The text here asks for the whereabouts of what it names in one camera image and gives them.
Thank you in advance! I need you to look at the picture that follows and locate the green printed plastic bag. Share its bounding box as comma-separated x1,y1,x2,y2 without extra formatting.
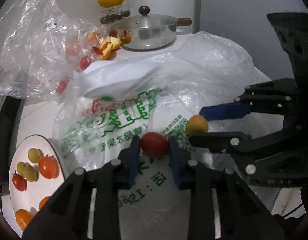
52,30,279,240

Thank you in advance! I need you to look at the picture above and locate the orange tangerine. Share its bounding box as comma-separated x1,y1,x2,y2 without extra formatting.
15,209,34,232
39,196,51,210

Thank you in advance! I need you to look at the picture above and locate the orange-red tomato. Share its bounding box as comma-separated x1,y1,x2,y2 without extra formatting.
38,156,58,179

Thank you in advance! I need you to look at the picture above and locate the orange peel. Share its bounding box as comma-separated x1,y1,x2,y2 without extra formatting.
87,29,132,60

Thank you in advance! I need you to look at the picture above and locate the small steel pot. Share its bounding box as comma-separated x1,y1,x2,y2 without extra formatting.
122,17,192,51

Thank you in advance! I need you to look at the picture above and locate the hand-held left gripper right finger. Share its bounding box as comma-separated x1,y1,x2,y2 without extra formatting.
169,136,286,240

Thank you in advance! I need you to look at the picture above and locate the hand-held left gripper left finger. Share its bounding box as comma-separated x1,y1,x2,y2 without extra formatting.
22,135,142,240

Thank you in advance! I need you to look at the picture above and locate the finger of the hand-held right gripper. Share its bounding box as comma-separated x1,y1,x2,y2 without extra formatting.
199,79,298,122
189,127,304,186

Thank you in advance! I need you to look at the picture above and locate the white plate with dark rim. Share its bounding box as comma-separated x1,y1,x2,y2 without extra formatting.
9,134,69,233

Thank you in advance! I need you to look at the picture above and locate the clear crumpled plastic bag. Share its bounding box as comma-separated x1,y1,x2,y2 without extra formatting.
0,0,109,103

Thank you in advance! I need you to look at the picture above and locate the white plastic bag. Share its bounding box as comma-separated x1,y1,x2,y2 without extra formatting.
74,55,167,100

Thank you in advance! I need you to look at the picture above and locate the red cherry tomato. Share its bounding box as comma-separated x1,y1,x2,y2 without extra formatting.
140,132,169,158
56,80,67,94
12,172,27,192
79,56,92,70

